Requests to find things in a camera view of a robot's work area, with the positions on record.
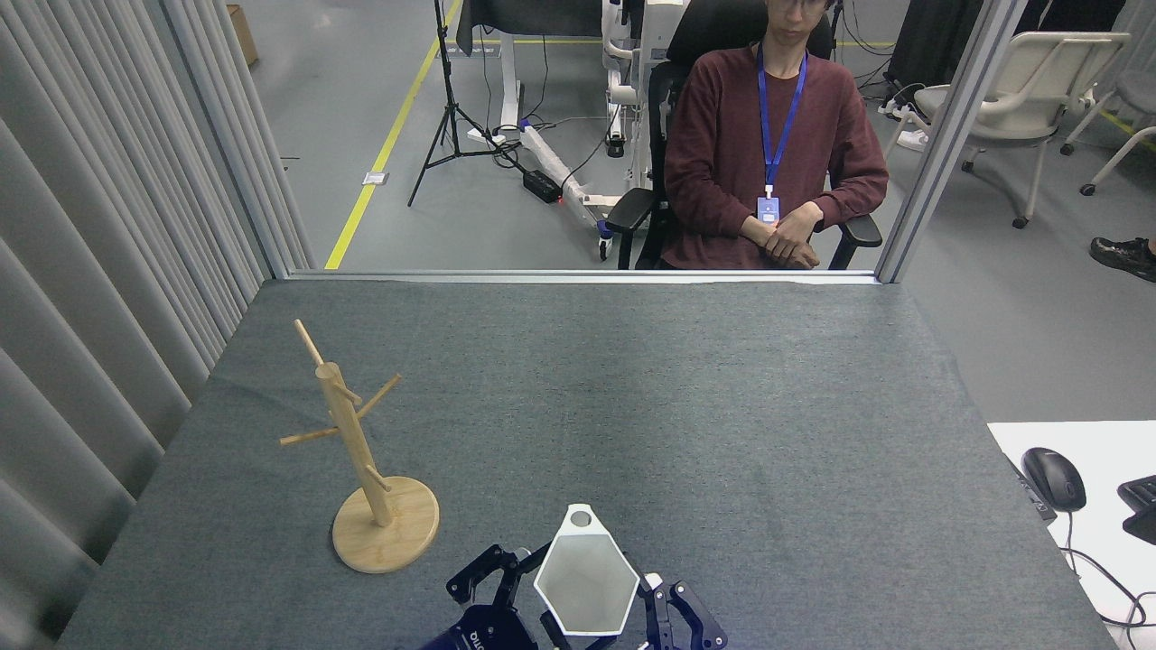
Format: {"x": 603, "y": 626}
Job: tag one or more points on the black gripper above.
{"x": 474, "y": 639}

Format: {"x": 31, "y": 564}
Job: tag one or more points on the white hexagonal cup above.
{"x": 587, "y": 578}

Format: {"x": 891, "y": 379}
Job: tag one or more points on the wooden cup rack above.
{"x": 384, "y": 533}

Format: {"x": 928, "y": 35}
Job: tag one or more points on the person's right hand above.
{"x": 790, "y": 256}

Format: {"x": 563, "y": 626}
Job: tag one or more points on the person's left hand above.
{"x": 799, "y": 226}

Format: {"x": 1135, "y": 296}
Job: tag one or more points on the grey felt table cover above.
{"x": 632, "y": 406}

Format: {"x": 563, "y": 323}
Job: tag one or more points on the black power strip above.
{"x": 542, "y": 186}

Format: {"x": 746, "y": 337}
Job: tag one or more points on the white stand on wheels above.
{"x": 551, "y": 158}

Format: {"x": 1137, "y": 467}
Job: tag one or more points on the black flat device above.
{"x": 1037, "y": 501}

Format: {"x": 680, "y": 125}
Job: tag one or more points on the floor socket plate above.
{"x": 375, "y": 178}

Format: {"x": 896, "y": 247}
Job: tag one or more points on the black computer mouse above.
{"x": 1054, "y": 478}

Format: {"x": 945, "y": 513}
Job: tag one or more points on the person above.
{"x": 722, "y": 135}

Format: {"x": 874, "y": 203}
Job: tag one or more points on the white desk leg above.
{"x": 510, "y": 81}

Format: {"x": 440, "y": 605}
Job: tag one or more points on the white side table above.
{"x": 1111, "y": 442}

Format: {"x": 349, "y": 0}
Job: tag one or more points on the black tripod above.
{"x": 444, "y": 54}

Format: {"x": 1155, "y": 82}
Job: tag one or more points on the black keyboard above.
{"x": 1141, "y": 510}

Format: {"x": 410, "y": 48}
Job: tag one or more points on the white power strip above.
{"x": 914, "y": 137}

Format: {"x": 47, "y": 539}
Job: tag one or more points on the black cloth on desk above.
{"x": 533, "y": 18}

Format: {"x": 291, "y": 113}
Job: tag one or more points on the black office chair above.
{"x": 713, "y": 32}

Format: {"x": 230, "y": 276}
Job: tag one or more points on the grey curtain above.
{"x": 81, "y": 271}

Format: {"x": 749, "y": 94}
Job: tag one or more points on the black shoe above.
{"x": 1124, "y": 257}

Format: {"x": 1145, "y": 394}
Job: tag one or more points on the cardboard box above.
{"x": 242, "y": 36}

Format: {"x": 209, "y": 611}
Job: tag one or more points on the black fabric screen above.
{"x": 930, "y": 36}

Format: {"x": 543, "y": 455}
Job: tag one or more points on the white swivel chair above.
{"x": 1039, "y": 81}

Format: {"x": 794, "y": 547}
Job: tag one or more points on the grey chair with white legs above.
{"x": 1138, "y": 90}

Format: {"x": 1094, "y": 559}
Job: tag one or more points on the silver table edge rail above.
{"x": 542, "y": 276}

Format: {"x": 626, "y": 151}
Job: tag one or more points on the silver post beside chairs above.
{"x": 953, "y": 135}

